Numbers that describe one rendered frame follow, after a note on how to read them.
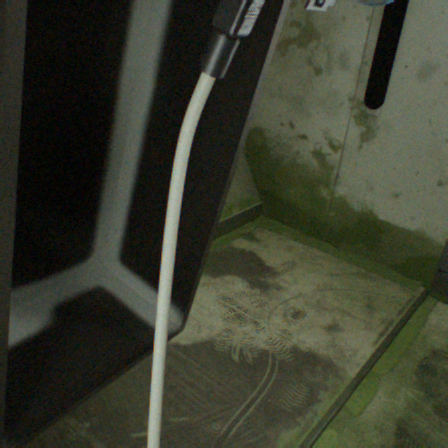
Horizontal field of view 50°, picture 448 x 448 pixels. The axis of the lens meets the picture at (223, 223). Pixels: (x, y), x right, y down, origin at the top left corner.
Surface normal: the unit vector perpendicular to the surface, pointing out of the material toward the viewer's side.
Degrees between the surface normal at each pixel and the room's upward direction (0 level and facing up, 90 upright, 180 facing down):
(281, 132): 90
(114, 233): 90
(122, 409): 0
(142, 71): 90
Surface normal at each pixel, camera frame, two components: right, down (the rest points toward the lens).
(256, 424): 0.11, -0.90
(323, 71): -0.61, 0.29
